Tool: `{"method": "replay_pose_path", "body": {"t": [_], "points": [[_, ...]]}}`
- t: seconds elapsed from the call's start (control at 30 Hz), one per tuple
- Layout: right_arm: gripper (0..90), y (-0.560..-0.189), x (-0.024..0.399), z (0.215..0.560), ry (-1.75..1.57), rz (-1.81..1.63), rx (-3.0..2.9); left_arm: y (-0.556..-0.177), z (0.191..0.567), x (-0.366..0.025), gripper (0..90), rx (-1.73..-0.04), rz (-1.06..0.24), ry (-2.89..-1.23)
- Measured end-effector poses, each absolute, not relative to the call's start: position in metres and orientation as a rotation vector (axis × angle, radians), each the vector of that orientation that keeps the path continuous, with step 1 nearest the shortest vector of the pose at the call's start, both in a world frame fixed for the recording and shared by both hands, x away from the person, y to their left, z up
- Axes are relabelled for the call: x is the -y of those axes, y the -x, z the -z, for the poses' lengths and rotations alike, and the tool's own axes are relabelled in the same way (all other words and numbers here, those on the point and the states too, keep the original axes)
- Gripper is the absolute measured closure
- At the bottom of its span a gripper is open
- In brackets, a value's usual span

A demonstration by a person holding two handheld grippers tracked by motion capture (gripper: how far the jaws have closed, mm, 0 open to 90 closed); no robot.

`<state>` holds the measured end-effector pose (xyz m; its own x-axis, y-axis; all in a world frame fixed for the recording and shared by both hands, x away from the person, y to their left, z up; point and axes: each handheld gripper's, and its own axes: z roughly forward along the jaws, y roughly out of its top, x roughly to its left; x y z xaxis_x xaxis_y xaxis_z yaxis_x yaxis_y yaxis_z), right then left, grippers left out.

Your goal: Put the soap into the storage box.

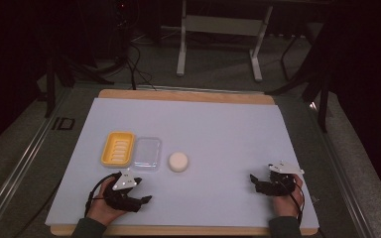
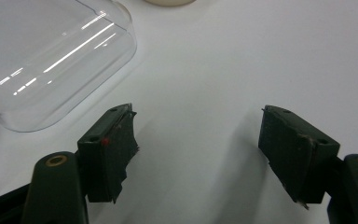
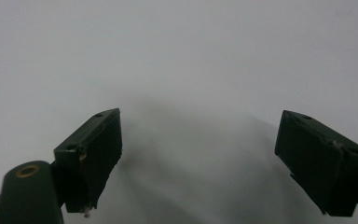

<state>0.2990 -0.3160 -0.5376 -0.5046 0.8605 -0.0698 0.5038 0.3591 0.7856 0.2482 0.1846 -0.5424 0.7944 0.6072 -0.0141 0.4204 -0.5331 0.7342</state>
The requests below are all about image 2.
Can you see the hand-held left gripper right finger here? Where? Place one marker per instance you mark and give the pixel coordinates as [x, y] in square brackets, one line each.
[295, 149]

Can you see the clear plastic container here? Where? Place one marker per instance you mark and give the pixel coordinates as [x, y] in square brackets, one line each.
[46, 59]

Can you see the cream round object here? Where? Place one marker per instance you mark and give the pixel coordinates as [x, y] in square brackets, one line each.
[170, 2]

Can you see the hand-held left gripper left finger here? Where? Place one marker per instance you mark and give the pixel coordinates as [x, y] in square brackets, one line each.
[105, 161]

